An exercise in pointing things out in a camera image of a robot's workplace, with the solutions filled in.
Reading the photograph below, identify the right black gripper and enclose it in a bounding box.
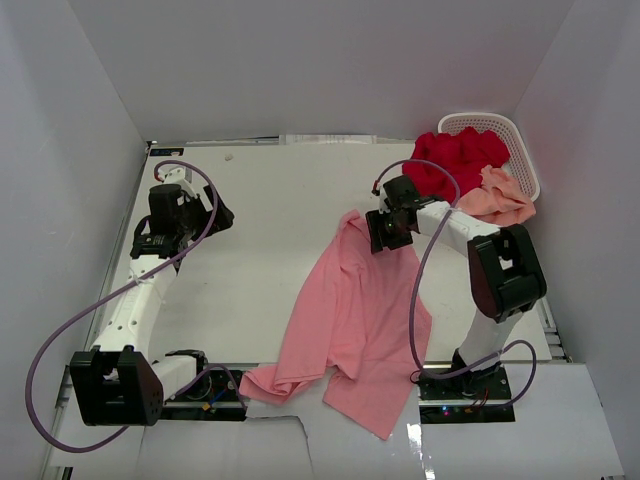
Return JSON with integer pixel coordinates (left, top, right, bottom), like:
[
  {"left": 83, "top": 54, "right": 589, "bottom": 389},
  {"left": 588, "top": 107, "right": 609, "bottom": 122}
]
[{"left": 366, "top": 207, "right": 414, "bottom": 254}]

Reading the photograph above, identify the pink t shirt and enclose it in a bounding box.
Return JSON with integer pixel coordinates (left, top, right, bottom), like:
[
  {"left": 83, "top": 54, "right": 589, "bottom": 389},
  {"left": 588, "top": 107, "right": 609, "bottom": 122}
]
[{"left": 239, "top": 210, "right": 432, "bottom": 440}]

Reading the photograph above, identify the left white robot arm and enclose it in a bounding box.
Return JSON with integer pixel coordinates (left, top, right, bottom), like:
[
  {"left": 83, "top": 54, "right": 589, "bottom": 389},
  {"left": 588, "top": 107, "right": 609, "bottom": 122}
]
[{"left": 70, "top": 181, "right": 234, "bottom": 426}]

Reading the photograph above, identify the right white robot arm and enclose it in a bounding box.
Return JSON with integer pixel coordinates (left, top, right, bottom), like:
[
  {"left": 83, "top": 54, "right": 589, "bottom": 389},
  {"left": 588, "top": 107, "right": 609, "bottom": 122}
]
[{"left": 366, "top": 175, "right": 547, "bottom": 399}]

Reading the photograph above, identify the red t shirt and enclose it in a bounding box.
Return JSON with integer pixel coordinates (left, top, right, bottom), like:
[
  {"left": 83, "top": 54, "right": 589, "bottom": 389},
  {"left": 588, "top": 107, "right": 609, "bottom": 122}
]
[{"left": 402, "top": 127, "right": 510, "bottom": 202}]

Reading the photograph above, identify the peach t shirt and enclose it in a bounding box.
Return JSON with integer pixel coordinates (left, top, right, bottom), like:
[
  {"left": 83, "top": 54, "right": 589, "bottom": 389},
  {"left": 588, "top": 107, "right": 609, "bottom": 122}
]
[{"left": 457, "top": 166, "right": 536, "bottom": 227}]

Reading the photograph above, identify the white plastic basket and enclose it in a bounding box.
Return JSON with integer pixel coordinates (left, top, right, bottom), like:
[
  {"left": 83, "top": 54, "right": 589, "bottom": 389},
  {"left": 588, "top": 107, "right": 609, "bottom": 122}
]
[{"left": 437, "top": 112, "right": 540, "bottom": 202}]

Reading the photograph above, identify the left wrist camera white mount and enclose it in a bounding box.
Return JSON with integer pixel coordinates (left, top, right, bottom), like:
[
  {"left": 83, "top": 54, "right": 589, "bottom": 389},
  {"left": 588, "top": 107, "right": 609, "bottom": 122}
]
[{"left": 154, "top": 164, "right": 196, "bottom": 197}]

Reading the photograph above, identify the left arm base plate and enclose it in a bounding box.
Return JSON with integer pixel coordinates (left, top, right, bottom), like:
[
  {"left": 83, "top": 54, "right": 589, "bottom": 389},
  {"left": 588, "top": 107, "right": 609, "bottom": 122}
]
[{"left": 160, "top": 368, "right": 246, "bottom": 422}]

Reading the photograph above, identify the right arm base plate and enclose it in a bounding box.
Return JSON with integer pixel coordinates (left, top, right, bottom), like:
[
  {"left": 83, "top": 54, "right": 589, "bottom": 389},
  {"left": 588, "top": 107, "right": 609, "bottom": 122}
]
[{"left": 413, "top": 365, "right": 516, "bottom": 425}]

